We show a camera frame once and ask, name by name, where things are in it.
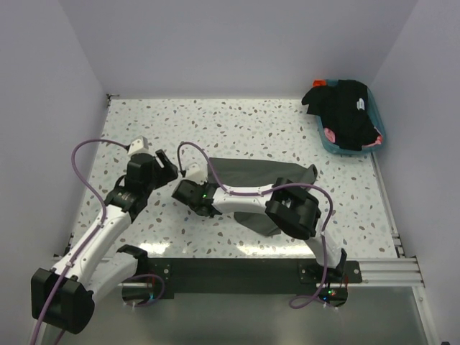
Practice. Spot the pink garment in basket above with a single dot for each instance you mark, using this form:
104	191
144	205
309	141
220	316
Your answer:
330	135

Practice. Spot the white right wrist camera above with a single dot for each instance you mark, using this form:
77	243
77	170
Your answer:
195	173

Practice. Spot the grey t shirt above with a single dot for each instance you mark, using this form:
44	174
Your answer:
252	173

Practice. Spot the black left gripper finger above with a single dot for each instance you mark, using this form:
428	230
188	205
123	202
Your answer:
163	159
170	172

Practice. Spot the black t shirt in basket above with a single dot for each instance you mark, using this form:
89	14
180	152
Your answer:
344	108

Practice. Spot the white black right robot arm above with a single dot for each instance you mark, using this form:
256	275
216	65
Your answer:
300	210

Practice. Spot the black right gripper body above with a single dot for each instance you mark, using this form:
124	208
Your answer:
203	185

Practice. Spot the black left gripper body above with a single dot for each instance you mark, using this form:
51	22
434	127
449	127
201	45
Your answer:
158	177

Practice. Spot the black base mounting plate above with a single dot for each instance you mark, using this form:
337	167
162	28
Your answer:
231	276

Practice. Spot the teal plastic laundry basket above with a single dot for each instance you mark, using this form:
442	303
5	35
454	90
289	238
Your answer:
376	120

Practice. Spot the orange garment in basket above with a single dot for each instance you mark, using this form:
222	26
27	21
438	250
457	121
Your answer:
319	83

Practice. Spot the aluminium frame rail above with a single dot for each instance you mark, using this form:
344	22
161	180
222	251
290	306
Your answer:
374	272

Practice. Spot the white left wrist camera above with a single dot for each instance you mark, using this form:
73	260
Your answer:
138	146

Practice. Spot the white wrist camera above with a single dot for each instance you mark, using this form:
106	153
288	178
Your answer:
195	173
138	146

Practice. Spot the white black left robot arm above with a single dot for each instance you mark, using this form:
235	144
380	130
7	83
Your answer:
65	296

